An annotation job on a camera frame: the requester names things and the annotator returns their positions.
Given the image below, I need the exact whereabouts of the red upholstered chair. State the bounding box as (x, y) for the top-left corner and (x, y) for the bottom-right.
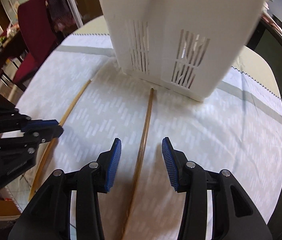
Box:
(12, 0), (58, 91)

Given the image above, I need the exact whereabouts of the light wooden chopstick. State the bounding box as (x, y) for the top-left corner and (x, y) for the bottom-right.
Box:
(117, 88), (154, 239)
(28, 80), (91, 201)

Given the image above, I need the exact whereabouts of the white plastic utensil basket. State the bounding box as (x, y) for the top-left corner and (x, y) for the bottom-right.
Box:
(99, 0), (266, 102)

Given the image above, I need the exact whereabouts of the white patterned tablecloth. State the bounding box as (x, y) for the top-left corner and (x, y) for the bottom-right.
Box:
(16, 35), (282, 239)

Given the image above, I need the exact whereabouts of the cluttered dining table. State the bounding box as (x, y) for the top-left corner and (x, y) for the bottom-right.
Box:
(0, 29), (29, 106)

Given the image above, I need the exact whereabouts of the purple hanging apron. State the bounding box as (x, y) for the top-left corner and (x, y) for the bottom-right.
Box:
(47, 0), (76, 31)

